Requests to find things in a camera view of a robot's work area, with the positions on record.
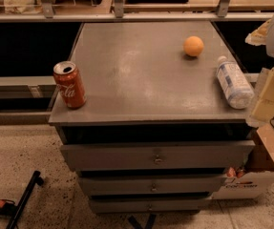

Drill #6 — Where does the red cola can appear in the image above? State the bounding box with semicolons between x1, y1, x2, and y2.
53;61;86;109

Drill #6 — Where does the middle grey drawer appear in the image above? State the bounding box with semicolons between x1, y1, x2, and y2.
78;175;225;196

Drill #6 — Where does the white cardboard box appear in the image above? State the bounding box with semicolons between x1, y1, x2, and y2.
212;124;274;199

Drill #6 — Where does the orange ball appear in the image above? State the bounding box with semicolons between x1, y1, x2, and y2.
183;36;204;57

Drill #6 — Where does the clear blue-label plastic bottle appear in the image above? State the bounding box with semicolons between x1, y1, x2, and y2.
216;56;254;110

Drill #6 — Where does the grey drawer cabinet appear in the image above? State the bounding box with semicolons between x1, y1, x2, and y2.
48;20;256;215

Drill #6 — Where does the top grey drawer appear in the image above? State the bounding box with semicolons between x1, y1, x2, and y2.
60;140;254;171

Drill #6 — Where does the black metal stand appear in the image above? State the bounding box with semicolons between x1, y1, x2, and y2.
0;170;45;229

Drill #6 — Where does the grey drawer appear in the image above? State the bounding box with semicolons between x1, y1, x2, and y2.
89;198;211;214
78;175;225;196
60;140;254;171

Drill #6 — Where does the bottom grey drawer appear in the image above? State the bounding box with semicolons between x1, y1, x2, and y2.
89;198;211;214

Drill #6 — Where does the metal shelf frame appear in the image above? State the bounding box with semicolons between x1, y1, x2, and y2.
0;0;274;22

